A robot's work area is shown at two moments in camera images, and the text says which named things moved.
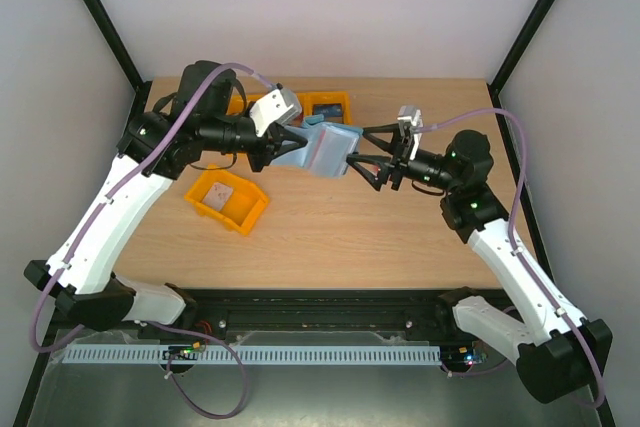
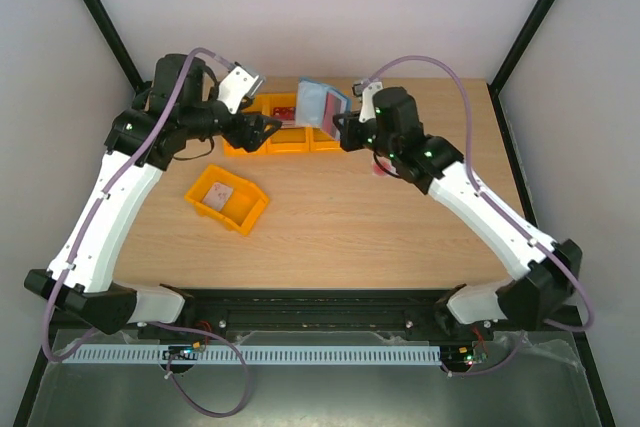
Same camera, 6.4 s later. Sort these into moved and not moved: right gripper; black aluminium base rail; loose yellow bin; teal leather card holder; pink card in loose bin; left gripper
Moved: left gripper; right gripper; teal leather card holder
Not moved: black aluminium base rail; pink card in loose bin; loose yellow bin
